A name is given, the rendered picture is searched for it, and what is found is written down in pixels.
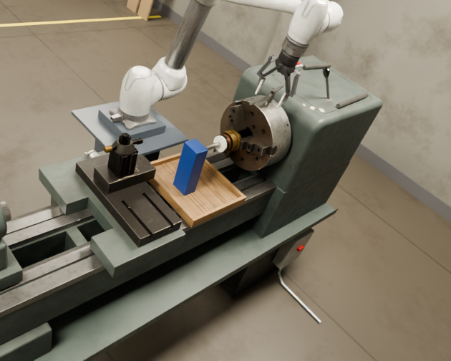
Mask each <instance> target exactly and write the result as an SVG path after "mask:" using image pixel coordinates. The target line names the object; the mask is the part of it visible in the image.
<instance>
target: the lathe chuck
mask: <svg viewBox="0 0 451 361"><path fill-rule="evenodd" d="M261 98H262V97H248V98H245V99H242V100H236V101H234V102H232V103H231V104H229V106H227V108H226V109H225V110H224V112H223V115H222V118H221V122H220V133H224V132H225V131H226V130H227V128H226V126H228V125H229V121H228V118H230V117H231V112H230V107H232V106H236V102H240V101H241V102H242V106H243V113H244V117H245V121H246V126H247V128H246V129H245V130H240V131H238V132H237V133H239V134H240V135H243V136H244V137H248V136H250V135H251V136H252V134H251V132H252V133H253V137H255V138H256V139H258V140H260V141H261V142H263V143H265V144H267V145H268V146H270V147H271V148H275V146H276V149H275V152H274V154H273V155H268V154H266V155H262V156H259V155H258V154H256V153H255V152H251V153H250V152H248V151H247V150H240V149H238V150H237V151H236V152H235V153H234V154H233V155H232V156H231V157H230V159H231V160H232V161H233V162H234V163H235V164H236V165H237V166H239V167H240V168H242V169H244V170H250V171H254V170H259V169H262V168H264V167H266V166H269V165H272V164H274V163H275V162H276V161H277V160H278V159H279V158H280V157H281V156H282V154H283V152H284V150H285V147H286V127H285V124H284V121H283V118H282V116H281V114H280V112H279V111H278V110H277V108H276V107H275V106H274V105H273V104H272V103H269V105H268V106H269V107H270V108H269V109H266V108H265V107H264V106H263V105H262V104H266V100H264V101H261V102H258V103H256V104H254V105H249V102H252V101H254V100H258V99H261Z"/></svg>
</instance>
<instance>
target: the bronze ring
mask: <svg viewBox="0 0 451 361"><path fill-rule="evenodd" d="M220 135H221V136H223V137H224V138H225V140H226V142H227V148H226V150H225V151H224V152H230V151H235V150H237V149H238V148H239V146H240V139H241V135H240V134H239V133H237V132H236V131H234V130H226V131H225V132H224V133H221V134H220Z"/></svg>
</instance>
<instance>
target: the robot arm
mask: <svg viewBox="0 0 451 361"><path fill-rule="evenodd" d="M219 1H227V2H231V3H234V4H240V5H244V6H252V7H256V8H261V9H270V10H274V11H282V12H286V13H289V14H293V18H292V20H291V23H290V26H289V30H288V33H287V35H286V38H285V39H284V41H283V44H282V48H283V49H282V50H281V53H280V55H279V56H278V58H276V57H274V55H273V54H272V55H271V56H270V57H269V58H268V61H267V62H266V63H265V64H264V65H263V66H262V68H260V70H259V71H258V72H257V73H256V74H257V75H258V76H259V80H258V83H257V85H258V88H257V90H256V93H255V94H256V95H257V94H258V93H259V92H260V90H261V88H262V86H263V83H264V82H265V80H266V78H264V77H266V76H268V75H269V74H270V73H272V72H274V71H276V70H277V72H279V73H281V74H282V75H284V79H285V87H286V92H285V93H284V94H283V96H282V98H281V100H280V102H279V104H278V106H277V109H278V108H280V106H281V105H282V103H283V102H285V101H287V99H288V97H289V96H290V97H293V96H294V95H295V94H296V88H297V84H298V80H299V77H300V75H301V72H298V71H296V65H297V63H298V61H299V59H300V57H302V56H303V55H304V53H305V51H306V50H307V48H308V46H309V44H310V43H311V41H312V40H313V39H315V38H316V37H317V36H318V35H320V34H325V33H328V32H331V31H333V30H334V29H335V28H337V27H338V26H339V25H340V23H341V20H342V17H343V11H342V8H341V7H340V5H338V4H337V3H336V2H333V1H328V0H303V1H300V0H190V3H189V4H188V7H187V9H186V11H185V14H184V16H183V19H182V21H181V23H180V26H179V27H178V30H177V32H176V35H175V37H174V40H173V42H172V44H171V46H170V48H169V51H168V53H167V56H166V57H163V58H161V59H160V60H159V62H158V63H157V64H156V65H155V66H154V67H153V69H152V70H151V69H149V68H147V67H143V66H135V67H132V68H130V69H129V70H128V72H127V73H126V75H125V77H124V79H123V81H122V86H121V90H120V105H119V107H118V108H111V109H110V111H109V113H110V114H112V115H113V116H111V117H110V119H111V121H112V122H121V123H122V124H123V125H124V126H125V128H126V129H127V130H133V129H134V128H137V127H142V126H145V125H150V124H155V123H156V122H157V120H156V119H155V118H153V117H151V116H150V115H149V112H150V108H151V107H152V106H153V105H154V104H155V103H157V102H159V101H163V100H167V99H169V98H171V97H174V96H176V95H179V94H180V93H181V92H182V91H183V90H184V89H185V86H186V84H187V75H186V69H185V66H184V65H185V63H186V61H187V59H188V56H189V54H190V52H191V50H192V48H193V46H194V44H195V42H196V40H197V38H198V35H199V33H200V31H201V29H202V28H203V25H204V23H205V20H206V19H207V17H208V15H209V13H210V10H211V9H212V7H213V6H215V5H217V4H218V2H219ZM274 61H275V63H276V66H275V67H274V68H273V69H271V70H269V71H268V72H266V73H265V74H262V72H263V71H264V70H265V69H266V68H267V66H269V65H270V63H272V62H274ZM291 73H294V80H293V84H292V88H291Z"/></svg>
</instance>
